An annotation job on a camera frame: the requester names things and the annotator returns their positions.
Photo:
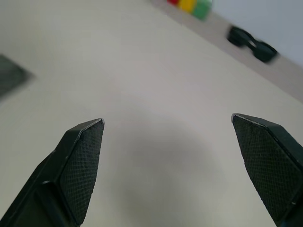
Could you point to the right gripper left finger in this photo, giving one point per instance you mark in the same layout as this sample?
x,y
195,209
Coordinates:
x,y
78,165

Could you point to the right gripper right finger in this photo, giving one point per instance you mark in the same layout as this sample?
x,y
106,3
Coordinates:
x,y
267,165

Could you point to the open grey glasses case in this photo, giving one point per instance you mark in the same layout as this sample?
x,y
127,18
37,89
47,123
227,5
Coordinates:
x,y
11,75

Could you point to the black sunglasses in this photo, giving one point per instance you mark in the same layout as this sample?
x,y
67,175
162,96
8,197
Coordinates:
x,y
239,36

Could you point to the green cube block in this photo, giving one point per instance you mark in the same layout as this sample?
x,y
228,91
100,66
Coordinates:
x,y
202,9

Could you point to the yellow cube block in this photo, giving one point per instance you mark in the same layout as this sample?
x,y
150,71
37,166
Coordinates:
x,y
187,5

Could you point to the red cube block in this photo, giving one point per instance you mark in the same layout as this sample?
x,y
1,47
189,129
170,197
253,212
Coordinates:
x,y
172,2

